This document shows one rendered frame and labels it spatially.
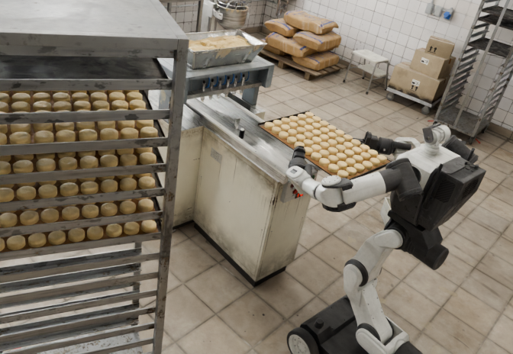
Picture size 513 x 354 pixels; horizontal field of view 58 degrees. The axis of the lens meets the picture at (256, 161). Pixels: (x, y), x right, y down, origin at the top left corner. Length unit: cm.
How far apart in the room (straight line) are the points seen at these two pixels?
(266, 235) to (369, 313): 70
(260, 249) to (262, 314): 39
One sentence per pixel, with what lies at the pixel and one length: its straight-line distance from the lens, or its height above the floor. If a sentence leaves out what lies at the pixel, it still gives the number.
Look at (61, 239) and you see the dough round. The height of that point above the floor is 115.
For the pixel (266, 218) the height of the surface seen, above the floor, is 58.
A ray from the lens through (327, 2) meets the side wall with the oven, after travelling 733.
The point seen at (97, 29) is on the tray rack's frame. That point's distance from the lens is 124.
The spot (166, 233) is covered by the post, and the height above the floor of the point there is 117.
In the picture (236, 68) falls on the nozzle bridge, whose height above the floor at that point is 118.
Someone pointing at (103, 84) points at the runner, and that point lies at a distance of 127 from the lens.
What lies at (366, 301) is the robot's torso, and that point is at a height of 46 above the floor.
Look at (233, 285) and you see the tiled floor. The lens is 305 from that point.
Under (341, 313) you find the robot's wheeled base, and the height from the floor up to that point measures 19.
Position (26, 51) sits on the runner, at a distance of 123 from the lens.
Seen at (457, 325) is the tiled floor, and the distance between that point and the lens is 339.
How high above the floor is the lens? 219
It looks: 31 degrees down
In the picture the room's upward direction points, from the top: 11 degrees clockwise
